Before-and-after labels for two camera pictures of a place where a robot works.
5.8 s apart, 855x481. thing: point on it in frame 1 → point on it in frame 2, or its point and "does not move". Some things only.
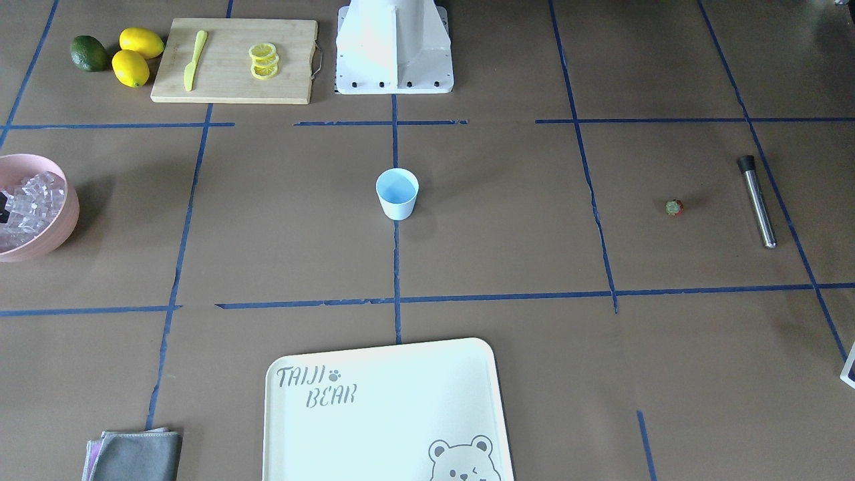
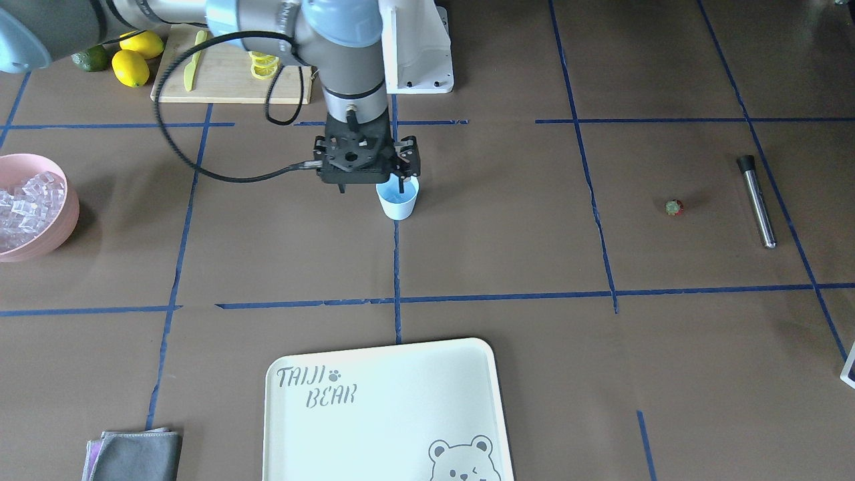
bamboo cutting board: (222, 71) does not move
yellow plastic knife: (190, 69) does not move
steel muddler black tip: (747, 164) does not move
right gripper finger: (5, 214) → (359, 149)
